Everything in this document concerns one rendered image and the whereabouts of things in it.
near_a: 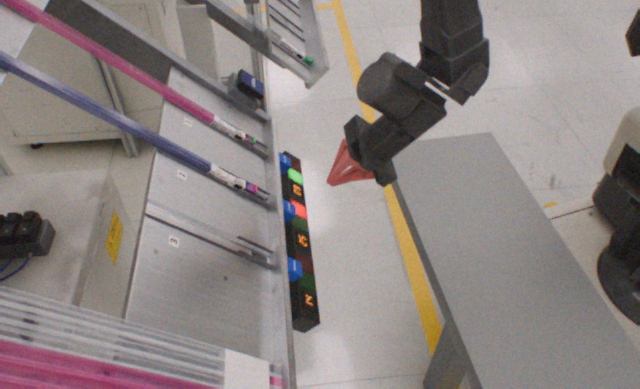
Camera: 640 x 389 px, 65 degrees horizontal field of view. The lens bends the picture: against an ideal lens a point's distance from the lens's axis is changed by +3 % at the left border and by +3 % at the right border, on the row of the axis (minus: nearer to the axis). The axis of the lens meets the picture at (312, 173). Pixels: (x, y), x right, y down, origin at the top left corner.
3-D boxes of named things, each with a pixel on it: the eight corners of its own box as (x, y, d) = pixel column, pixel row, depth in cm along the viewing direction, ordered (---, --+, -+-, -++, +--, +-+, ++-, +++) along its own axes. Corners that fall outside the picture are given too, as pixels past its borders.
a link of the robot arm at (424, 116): (458, 117, 65) (442, 88, 69) (429, 97, 61) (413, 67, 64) (418, 148, 69) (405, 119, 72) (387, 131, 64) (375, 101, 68)
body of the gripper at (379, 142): (357, 168, 66) (398, 136, 63) (346, 120, 73) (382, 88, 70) (388, 187, 70) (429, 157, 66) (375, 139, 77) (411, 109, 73)
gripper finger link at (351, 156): (314, 186, 72) (359, 149, 68) (310, 153, 77) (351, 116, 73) (347, 203, 76) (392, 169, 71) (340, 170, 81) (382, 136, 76)
